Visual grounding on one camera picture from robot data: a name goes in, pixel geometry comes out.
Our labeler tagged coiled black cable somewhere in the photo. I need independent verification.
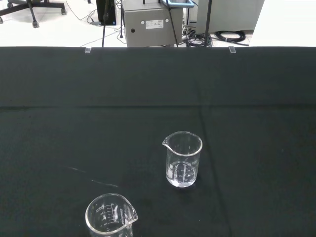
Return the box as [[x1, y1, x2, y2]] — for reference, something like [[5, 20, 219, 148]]
[[214, 29, 250, 47]]

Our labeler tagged black tripod pole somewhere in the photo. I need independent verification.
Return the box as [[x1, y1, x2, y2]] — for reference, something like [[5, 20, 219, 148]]
[[204, 0, 213, 49]]

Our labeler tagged black table cloth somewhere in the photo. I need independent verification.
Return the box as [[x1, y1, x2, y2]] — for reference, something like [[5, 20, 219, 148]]
[[0, 46, 316, 237]]

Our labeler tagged grey metal cabinet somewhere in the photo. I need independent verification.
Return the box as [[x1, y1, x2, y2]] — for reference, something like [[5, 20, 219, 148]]
[[123, 0, 185, 48]]

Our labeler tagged black tripod leg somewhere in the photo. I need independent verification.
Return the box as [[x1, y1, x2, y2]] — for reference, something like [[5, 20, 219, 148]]
[[101, 0, 111, 48], [165, 0, 180, 48]]

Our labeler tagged black computer tower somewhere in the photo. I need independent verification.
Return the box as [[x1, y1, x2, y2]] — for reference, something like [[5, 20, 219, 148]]
[[95, 0, 118, 26]]

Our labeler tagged black office chair base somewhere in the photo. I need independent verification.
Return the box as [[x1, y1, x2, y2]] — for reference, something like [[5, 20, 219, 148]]
[[0, 0, 68, 29]]

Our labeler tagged blue plastic tray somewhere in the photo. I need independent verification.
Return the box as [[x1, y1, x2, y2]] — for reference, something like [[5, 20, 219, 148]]
[[164, 0, 196, 9]]

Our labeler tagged tangled black cable bundle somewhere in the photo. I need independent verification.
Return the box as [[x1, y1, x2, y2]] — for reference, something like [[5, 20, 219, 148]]
[[182, 24, 214, 49]]

